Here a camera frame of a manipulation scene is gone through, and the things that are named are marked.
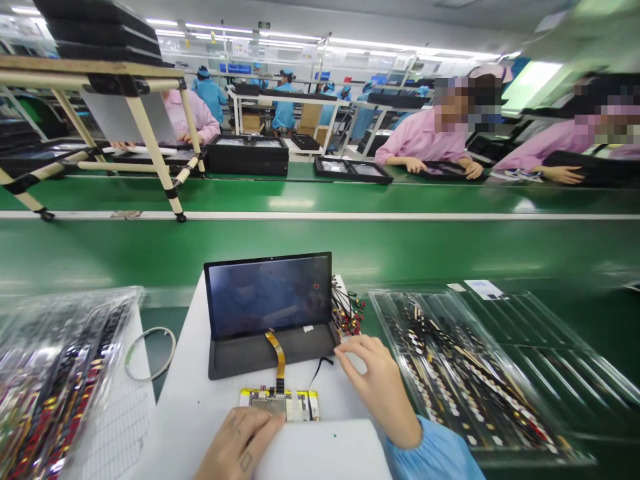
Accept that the person's right hand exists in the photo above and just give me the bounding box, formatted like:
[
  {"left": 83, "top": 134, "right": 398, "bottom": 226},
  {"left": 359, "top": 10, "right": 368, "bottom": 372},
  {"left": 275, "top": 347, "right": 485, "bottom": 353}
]
[{"left": 333, "top": 333, "right": 424, "bottom": 449}]

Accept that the person's left hand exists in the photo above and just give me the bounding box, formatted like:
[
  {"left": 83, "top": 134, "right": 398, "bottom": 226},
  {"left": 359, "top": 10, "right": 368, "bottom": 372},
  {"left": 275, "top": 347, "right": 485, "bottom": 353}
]
[{"left": 193, "top": 407, "right": 287, "bottom": 480}]

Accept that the circuit board with yellow tape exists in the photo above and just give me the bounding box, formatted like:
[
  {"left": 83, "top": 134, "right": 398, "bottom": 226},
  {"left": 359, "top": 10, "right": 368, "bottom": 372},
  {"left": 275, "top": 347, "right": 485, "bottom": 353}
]
[{"left": 239, "top": 385, "right": 321, "bottom": 423}]

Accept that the black tablet back cover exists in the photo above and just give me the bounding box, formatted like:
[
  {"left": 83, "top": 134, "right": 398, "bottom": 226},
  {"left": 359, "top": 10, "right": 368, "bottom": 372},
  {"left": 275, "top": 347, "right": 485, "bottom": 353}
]
[{"left": 207, "top": 322, "right": 344, "bottom": 381}]

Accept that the white foam pad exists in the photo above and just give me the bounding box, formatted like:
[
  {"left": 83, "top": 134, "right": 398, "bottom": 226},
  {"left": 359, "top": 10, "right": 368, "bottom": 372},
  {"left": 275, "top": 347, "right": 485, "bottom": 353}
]
[{"left": 252, "top": 418, "right": 394, "bottom": 480}]

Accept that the white work mat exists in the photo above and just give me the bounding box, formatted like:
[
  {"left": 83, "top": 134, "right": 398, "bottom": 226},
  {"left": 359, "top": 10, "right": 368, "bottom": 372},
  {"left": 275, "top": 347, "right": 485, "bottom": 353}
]
[{"left": 133, "top": 273, "right": 397, "bottom": 480}]

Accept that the black tablet screen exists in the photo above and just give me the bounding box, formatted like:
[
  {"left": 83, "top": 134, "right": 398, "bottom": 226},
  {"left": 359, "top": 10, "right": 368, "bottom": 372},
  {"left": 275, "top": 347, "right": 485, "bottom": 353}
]
[{"left": 203, "top": 251, "right": 334, "bottom": 343}]

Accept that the green conveyor belt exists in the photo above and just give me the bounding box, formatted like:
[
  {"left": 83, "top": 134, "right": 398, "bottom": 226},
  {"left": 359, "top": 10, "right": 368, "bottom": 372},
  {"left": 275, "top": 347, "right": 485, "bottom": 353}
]
[{"left": 0, "top": 161, "right": 640, "bottom": 307}]

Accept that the white label sheet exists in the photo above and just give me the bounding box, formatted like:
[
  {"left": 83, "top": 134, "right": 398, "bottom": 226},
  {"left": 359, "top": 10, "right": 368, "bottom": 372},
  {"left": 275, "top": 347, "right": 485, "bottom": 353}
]
[{"left": 447, "top": 279, "right": 511, "bottom": 301}]

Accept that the black tray with two pockets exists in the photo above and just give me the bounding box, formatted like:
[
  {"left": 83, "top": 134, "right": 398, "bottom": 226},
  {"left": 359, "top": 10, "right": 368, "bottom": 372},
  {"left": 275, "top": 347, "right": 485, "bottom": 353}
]
[{"left": 313, "top": 155, "right": 395, "bottom": 185}]

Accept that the stack of black trays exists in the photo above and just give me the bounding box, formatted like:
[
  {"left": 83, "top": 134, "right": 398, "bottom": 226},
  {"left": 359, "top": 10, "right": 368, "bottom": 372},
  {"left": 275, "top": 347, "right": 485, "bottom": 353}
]
[{"left": 205, "top": 133, "right": 291, "bottom": 177}]

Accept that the white shelf table with boxes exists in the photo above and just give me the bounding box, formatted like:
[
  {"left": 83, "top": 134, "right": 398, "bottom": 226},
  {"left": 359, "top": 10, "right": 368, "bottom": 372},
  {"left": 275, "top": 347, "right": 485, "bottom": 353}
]
[{"left": 227, "top": 83, "right": 357, "bottom": 152}]

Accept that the empty clear plastic tray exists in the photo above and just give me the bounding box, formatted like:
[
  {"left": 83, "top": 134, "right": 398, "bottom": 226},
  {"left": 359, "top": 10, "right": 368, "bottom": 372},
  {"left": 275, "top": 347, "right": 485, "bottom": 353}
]
[{"left": 462, "top": 291, "right": 640, "bottom": 443}]

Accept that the cream pipe rack with trays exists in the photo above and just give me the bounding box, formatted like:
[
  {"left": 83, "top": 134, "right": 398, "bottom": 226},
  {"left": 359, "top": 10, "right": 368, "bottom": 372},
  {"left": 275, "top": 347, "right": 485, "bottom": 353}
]
[{"left": 0, "top": 0, "right": 207, "bottom": 224}]

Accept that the orange flex ribbon cable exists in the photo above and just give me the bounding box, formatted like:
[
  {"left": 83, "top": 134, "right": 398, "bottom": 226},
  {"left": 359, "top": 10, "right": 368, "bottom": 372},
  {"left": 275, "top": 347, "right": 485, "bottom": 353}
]
[{"left": 264, "top": 329, "right": 287, "bottom": 397}]

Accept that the thin black cable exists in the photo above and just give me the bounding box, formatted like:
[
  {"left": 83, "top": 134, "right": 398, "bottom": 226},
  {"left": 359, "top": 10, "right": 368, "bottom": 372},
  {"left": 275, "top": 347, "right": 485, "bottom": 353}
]
[{"left": 307, "top": 355, "right": 335, "bottom": 394}]

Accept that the bundle of red black wires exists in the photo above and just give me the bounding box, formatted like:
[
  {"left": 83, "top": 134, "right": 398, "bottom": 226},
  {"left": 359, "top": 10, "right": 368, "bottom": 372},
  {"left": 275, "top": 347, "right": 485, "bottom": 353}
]
[{"left": 329, "top": 274, "right": 362, "bottom": 347}]

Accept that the white tape ring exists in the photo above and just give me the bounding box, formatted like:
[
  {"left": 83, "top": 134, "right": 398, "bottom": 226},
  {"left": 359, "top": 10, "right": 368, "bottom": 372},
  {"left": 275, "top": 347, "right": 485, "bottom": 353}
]
[{"left": 123, "top": 327, "right": 177, "bottom": 383}]

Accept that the clear tray of flex cables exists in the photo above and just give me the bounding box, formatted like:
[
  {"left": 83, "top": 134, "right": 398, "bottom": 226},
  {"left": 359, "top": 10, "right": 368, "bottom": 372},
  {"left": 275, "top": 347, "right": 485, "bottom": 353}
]
[{"left": 368, "top": 289, "right": 599, "bottom": 467}]

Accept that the clear tray of red cables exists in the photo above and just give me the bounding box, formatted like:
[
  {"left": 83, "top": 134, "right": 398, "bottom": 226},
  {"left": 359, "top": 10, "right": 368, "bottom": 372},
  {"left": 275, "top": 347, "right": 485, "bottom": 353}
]
[{"left": 0, "top": 285, "right": 147, "bottom": 480}]

